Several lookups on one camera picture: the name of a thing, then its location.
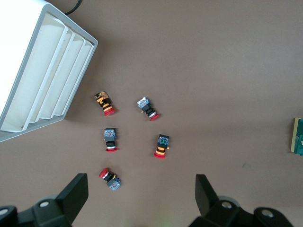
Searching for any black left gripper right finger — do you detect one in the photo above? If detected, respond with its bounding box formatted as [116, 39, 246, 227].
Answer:
[189, 174, 292, 227]

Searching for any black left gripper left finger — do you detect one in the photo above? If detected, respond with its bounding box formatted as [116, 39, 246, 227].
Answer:
[0, 173, 89, 227]

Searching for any red button blue contact block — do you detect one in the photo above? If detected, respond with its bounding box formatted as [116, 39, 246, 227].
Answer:
[103, 128, 118, 152]
[98, 167, 122, 191]
[136, 96, 160, 122]

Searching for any red button black contact block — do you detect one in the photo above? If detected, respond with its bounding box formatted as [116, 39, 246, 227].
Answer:
[153, 134, 171, 159]

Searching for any red button amber contact block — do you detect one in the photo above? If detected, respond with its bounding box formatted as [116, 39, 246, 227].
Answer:
[93, 91, 116, 117]

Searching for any white slotted storage bin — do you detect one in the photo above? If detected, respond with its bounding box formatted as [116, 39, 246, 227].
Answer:
[0, 0, 98, 143]

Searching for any green load switch white handle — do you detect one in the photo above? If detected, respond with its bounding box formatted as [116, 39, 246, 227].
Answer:
[290, 117, 303, 156]

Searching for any black looped cable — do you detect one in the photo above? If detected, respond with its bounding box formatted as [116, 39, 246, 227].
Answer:
[64, 0, 83, 15]

